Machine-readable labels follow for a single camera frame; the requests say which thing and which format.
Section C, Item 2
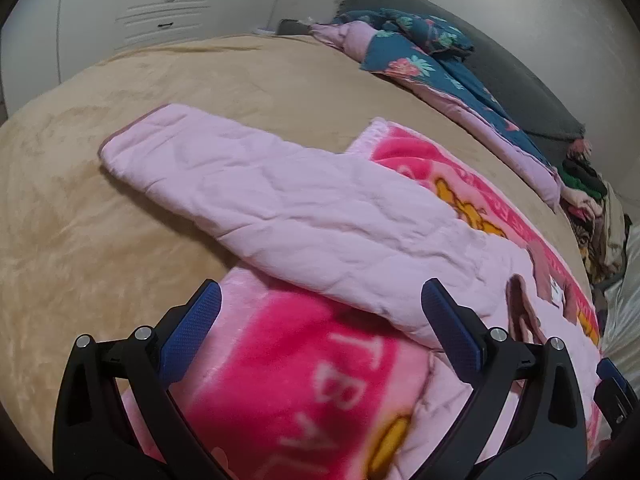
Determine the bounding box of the light pink quilted jacket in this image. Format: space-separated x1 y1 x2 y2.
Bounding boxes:
98 103 601 470

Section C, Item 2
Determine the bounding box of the pile of assorted clothes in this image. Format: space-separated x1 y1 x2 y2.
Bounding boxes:
556 139 631 290

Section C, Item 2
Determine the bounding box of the shiny white curtain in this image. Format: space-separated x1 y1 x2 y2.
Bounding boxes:
600 223 640 393

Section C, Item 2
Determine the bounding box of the beige plush bed cover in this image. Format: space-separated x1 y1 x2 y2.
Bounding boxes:
0 32 591 470

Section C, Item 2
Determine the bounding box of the dark grey headboard cover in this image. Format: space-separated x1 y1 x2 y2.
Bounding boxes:
276 0 586 166

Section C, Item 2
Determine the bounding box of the blue floral pink quilt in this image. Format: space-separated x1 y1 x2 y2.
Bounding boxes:
310 8 562 209

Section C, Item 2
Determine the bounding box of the white wardrobe with drawers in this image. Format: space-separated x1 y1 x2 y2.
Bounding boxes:
1 0 276 114

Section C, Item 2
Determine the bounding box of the pink cartoon football blanket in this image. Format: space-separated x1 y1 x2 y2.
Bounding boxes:
119 117 609 480

